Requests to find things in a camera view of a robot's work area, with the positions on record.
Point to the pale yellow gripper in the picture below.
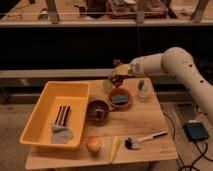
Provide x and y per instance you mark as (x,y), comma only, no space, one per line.
(121,70)

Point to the dark grape bunch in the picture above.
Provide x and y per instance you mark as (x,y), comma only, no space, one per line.
(117,80)

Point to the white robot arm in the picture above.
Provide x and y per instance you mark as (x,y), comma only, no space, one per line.
(179,64)

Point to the yellow plastic tray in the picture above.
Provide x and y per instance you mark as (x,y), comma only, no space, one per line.
(54,95)

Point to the green translucent cup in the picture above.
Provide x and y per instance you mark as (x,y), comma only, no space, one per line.
(107,86)

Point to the clear glass with green item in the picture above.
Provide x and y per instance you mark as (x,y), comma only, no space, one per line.
(142,90)

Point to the orange clay bowl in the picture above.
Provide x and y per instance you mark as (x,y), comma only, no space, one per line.
(120,91)

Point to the blue green sponge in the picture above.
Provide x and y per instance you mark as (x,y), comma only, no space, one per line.
(116,99)

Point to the dark brown bowl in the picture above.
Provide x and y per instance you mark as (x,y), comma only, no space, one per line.
(97,112)

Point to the wooden folding table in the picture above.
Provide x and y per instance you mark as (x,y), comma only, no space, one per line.
(141,119)

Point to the yellow banana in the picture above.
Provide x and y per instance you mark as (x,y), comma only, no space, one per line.
(114,147)

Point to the dark chocolate bar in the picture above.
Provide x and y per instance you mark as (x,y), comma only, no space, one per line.
(62,115)

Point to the orange apple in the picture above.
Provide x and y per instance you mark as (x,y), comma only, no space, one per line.
(93,144)

